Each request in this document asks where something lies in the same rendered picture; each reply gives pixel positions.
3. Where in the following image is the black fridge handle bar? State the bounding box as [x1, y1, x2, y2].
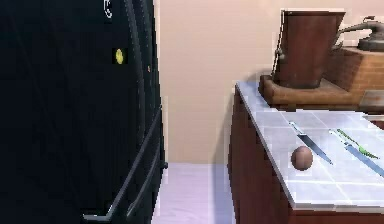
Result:
[125, 143, 162, 219]
[82, 107, 163, 223]

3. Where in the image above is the brown kitchen counter cabinet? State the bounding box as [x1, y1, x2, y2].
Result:
[227, 79, 384, 224]

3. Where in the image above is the black blade kitchen knife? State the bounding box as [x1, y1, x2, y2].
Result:
[288, 121, 334, 166]

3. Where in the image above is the green thin utensil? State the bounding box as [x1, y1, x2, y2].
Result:
[335, 128, 380, 160]

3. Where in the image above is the dark grey kettle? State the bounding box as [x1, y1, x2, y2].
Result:
[334, 15, 384, 53]

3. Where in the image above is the brown coffee machine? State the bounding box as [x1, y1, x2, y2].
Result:
[258, 9, 362, 108]

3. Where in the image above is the blue blade knife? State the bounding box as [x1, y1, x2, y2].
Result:
[328, 129, 384, 178]

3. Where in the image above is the brown round potato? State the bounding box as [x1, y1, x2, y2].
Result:
[290, 145, 314, 172]

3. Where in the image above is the brown wooden box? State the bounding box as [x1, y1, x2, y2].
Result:
[324, 47, 384, 98]

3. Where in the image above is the black fridge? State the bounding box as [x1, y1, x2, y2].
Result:
[0, 0, 169, 224]

